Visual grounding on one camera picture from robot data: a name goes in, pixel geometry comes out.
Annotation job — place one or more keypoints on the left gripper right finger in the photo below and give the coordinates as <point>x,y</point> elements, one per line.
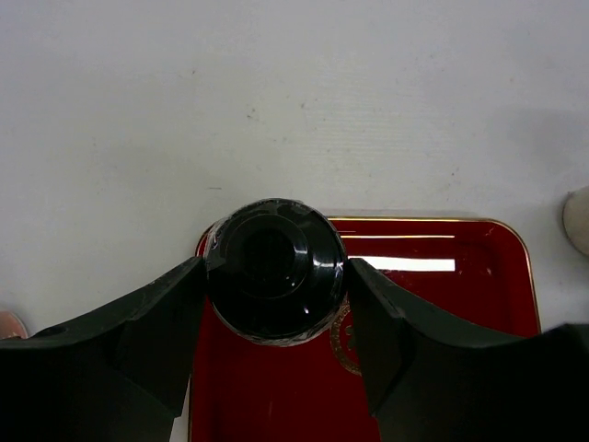
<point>432,376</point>

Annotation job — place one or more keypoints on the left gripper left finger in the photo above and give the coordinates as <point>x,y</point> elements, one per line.
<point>117,373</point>

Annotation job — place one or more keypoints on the white bottle black cap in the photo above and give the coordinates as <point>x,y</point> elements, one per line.
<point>275,272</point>

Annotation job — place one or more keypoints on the red lacquer tray gold emblem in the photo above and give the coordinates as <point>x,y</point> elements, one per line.
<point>477,269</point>

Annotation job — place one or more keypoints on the jar with white pink lid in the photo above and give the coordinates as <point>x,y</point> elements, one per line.
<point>11,327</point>

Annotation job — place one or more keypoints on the jar with dark grey lid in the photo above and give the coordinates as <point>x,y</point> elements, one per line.
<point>575,219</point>

